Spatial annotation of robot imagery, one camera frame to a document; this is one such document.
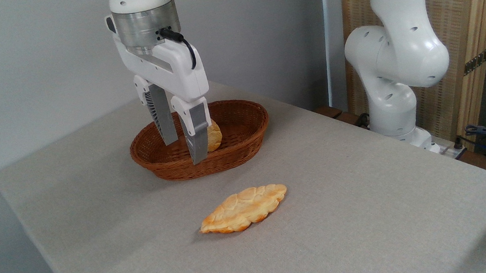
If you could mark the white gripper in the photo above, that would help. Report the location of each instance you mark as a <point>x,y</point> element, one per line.
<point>174,69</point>

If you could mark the leaf-shaped golden bread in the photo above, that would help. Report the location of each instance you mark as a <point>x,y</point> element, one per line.
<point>243,208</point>

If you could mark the brown wicker basket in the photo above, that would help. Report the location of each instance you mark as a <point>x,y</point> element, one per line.
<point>242,127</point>

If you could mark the small round golden bread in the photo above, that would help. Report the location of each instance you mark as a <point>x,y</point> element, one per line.
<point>214,135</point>

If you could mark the grey tablecloth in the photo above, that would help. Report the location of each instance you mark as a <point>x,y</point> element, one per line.
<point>322,218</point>

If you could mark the white vertical post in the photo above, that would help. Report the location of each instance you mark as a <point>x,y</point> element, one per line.
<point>334,34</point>

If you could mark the dark metal screen hinge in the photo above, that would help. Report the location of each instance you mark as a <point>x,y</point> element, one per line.
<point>476,61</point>

